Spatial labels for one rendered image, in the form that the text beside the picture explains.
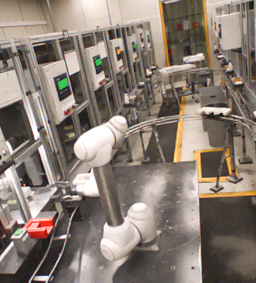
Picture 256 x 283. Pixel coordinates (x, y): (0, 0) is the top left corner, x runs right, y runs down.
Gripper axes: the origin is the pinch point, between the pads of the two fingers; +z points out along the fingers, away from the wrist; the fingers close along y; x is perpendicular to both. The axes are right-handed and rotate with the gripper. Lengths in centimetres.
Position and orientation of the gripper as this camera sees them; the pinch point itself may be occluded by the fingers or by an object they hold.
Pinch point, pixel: (51, 191)
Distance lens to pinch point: 218.2
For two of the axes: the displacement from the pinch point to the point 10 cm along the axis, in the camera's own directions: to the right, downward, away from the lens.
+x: -1.9, 3.8, -9.0
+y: -1.8, -9.2, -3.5
